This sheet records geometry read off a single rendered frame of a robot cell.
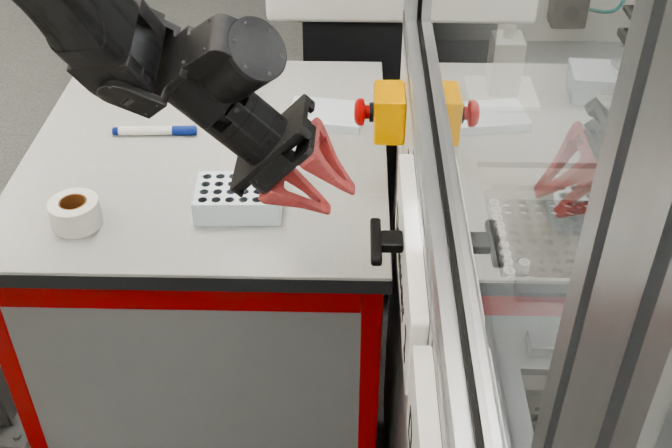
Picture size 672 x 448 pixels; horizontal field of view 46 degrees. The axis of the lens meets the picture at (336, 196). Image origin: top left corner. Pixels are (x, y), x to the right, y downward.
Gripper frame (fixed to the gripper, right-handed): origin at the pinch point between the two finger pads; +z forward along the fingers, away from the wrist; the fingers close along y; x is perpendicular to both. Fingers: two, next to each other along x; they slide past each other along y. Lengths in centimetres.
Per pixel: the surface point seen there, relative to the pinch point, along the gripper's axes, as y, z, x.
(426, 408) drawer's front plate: 1.5, 10.2, -21.0
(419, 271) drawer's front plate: 1.5, 10.5, -4.0
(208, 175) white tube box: -28.3, -0.3, 30.8
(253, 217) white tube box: -24.4, 6.3, 23.4
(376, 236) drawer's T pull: -2.7, 8.6, 3.4
